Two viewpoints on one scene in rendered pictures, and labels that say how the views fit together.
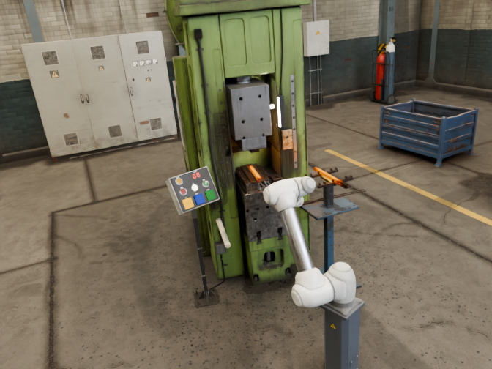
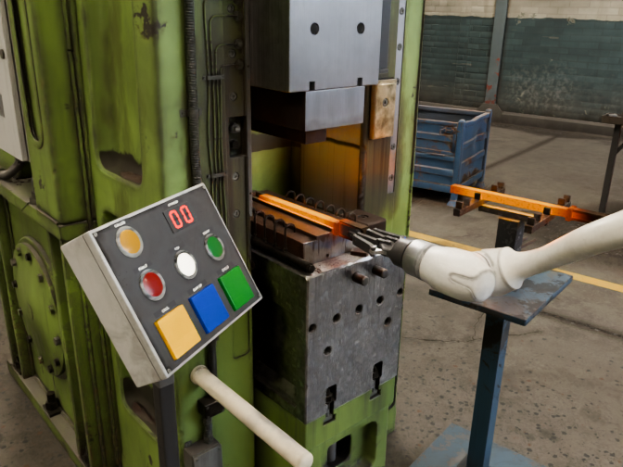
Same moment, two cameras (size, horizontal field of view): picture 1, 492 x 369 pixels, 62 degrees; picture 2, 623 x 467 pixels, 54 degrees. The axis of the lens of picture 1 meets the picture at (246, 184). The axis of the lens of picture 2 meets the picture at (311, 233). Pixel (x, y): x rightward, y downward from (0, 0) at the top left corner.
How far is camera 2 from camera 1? 2.14 m
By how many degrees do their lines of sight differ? 28
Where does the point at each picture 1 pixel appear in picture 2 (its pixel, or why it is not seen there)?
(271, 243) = (355, 412)
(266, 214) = (355, 331)
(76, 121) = not seen: outside the picture
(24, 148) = not seen: outside the picture
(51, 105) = not seen: outside the picture
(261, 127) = (356, 54)
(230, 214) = (232, 346)
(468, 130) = (480, 145)
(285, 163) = (371, 180)
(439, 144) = (455, 168)
